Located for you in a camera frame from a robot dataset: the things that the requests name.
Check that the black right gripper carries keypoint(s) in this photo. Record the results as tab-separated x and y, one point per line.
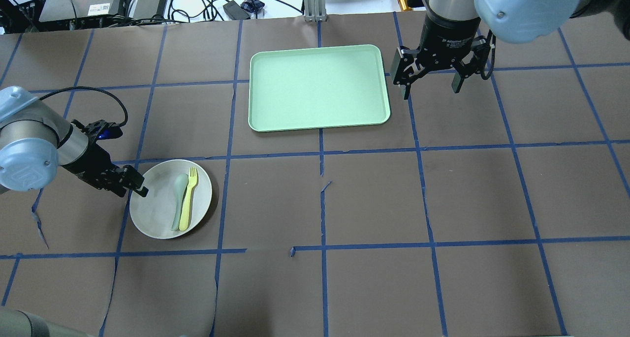
447	38

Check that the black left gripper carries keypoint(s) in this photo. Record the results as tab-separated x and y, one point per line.
92	161

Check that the white round plate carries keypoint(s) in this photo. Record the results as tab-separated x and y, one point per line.
153	215

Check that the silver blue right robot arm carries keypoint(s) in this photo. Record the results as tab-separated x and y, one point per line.
523	21

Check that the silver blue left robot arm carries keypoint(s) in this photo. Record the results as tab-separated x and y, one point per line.
35	141

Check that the yellow plastic fork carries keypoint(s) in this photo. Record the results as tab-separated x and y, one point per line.
186	212

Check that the pale green plastic spoon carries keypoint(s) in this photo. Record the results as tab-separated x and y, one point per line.
179	189

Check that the light green plastic tray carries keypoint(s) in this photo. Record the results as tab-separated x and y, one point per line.
324	87

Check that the grey electronics box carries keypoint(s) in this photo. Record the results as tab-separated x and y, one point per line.
80	10

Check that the black power adapter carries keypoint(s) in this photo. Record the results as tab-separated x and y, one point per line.
235	12

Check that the aluminium frame post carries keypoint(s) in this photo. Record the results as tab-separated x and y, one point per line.
314	11

